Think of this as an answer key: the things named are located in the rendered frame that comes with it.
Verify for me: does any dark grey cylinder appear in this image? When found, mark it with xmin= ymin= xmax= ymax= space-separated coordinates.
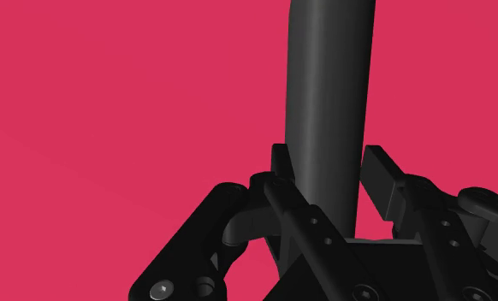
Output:
xmin=284 ymin=0 xmax=376 ymax=241

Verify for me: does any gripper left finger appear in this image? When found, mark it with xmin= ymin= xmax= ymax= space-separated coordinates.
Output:
xmin=127 ymin=143 xmax=383 ymax=301

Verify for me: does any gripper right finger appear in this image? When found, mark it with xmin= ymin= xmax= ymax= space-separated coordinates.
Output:
xmin=359 ymin=144 xmax=498 ymax=301

